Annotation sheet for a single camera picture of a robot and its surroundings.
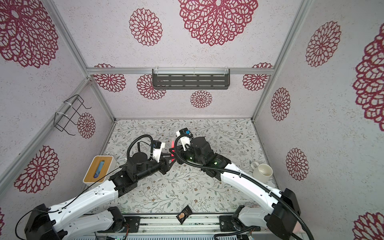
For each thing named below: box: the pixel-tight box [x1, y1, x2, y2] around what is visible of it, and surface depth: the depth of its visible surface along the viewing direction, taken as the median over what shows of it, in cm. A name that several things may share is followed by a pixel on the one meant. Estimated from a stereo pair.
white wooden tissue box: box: [82, 155, 117, 186], surface depth 89 cm
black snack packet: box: [176, 205, 193, 225], surface depth 77 cm
